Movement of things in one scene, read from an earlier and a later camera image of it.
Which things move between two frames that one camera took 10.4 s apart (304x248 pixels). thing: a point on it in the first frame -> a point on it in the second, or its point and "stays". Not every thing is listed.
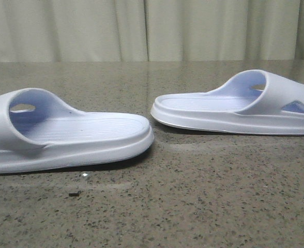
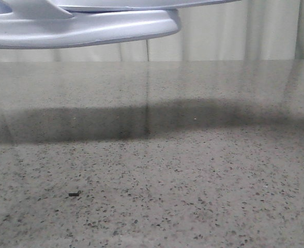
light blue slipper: x=30 y=129 -> x=26 y=24
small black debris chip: x=77 y=194 stays
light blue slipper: x=256 y=102 -> x=133 y=3
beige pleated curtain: x=95 y=31 stays
